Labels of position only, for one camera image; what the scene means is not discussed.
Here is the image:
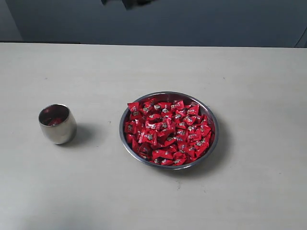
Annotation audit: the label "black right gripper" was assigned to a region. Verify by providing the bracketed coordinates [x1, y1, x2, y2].
[101, 0, 155, 10]

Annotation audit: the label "pile of red wrapped candies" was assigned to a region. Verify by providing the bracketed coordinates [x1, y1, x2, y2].
[124, 96, 212, 166]

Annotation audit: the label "stainless steel cup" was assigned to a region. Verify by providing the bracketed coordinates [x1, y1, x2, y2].
[38, 104, 77, 145]

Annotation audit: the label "steel bowl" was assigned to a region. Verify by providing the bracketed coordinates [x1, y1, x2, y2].
[119, 91, 220, 171]

